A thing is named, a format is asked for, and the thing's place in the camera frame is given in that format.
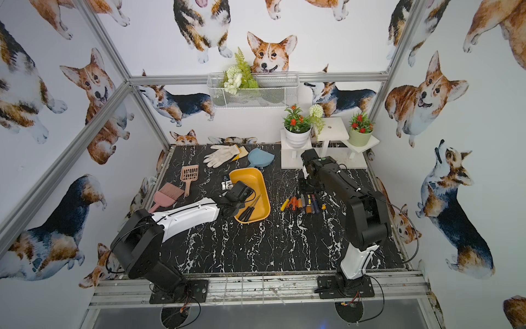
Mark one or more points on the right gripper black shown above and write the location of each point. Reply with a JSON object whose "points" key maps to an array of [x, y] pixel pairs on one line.
{"points": [[305, 190]]}

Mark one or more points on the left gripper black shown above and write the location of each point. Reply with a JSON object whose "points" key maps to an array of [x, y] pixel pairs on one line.
{"points": [[242, 197]]}

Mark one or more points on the yellow plastic storage box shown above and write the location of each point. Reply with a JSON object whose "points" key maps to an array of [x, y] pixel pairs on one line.
{"points": [[257, 207]]}

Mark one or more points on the purple red handle screwdriver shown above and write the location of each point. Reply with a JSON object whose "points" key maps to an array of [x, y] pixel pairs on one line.
{"points": [[315, 204]]}

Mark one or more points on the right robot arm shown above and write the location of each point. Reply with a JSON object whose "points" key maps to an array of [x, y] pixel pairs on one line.
{"points": [[367, 222]]}

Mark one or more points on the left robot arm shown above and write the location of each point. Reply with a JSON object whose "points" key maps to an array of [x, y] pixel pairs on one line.
{"points": [[138, 245]]}

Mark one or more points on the white stepped plant stand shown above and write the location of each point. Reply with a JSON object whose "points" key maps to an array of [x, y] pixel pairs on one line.
{"points": [[332, 141]]}

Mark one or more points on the white pot red flowers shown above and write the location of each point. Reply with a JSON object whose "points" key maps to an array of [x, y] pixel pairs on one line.
{"points": [[297, 127]]}

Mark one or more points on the yellow cloth under glove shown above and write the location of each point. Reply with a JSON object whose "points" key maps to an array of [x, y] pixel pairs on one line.
{"points": [[242, 153]]}

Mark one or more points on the white work glove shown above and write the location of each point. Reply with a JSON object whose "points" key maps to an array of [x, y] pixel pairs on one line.
{"points": [[222, 154]]}

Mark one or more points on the blue plastic dustpan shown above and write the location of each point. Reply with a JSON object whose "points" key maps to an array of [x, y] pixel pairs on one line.
{"points": [[260, 158]]}

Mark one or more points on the brown plastic slotted scoop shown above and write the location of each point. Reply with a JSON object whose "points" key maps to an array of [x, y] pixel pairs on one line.
{"points": [[189, 174]]}

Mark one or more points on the white hydrangea flower sprig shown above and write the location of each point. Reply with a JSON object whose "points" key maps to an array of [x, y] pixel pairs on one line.
{"points": [[316, 114]]}

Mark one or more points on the green pot red flowers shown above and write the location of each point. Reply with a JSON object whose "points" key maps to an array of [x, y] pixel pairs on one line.
{"points": [[361, 128]]}

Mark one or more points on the pink hand brush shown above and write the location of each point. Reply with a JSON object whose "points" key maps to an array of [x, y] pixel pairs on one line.
{"points": [[166, 196]]}

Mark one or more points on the green fern with white flowers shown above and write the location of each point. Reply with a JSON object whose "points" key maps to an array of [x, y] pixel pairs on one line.
{"points": [[239, 76]]}

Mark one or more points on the white wire wall basket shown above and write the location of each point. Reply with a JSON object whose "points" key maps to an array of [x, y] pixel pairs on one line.
{"points": [[275, 90]]}

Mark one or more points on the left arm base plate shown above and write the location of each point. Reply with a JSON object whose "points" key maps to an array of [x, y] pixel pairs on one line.
{"points": [[192, 290]]}

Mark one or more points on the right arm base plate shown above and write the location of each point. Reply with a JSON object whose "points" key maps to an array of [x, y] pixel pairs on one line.
{"points": [[353, 290]]}

